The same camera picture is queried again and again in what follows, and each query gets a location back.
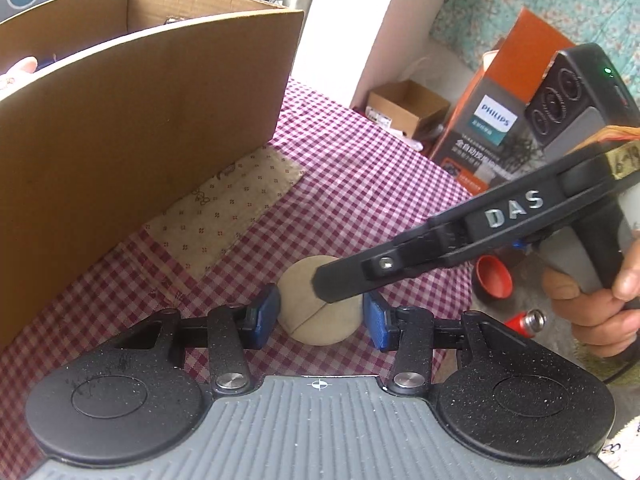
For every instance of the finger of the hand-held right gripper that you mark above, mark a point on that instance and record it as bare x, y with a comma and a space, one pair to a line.
380, 265

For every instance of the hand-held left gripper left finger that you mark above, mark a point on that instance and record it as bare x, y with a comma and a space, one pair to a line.
265, 317

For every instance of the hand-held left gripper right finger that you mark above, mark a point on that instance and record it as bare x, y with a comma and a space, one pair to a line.
377, 322

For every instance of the large cardboard box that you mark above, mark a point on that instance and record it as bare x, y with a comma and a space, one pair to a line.
125, 135

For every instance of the person's right hand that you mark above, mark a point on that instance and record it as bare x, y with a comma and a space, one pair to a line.
590, 320

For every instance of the pink checkered cloth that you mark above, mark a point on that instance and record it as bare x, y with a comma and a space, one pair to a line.
360, 185

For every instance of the orange and black product box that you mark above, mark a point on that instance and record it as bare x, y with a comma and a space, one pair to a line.
505, 85

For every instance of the red bowl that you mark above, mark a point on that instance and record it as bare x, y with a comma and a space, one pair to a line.
495, 277

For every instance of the beige floral cloth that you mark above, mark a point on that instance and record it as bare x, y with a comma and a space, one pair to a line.
220, 210

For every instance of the red bottle with metal cap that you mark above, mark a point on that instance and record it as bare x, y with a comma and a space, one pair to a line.
517, 324

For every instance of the small open cardboard box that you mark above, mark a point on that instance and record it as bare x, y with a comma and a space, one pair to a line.
400, 105

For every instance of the white curtain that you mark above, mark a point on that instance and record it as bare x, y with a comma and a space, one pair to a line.
350, 20

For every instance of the pale pink object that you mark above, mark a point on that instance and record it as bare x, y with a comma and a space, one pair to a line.
20, 67

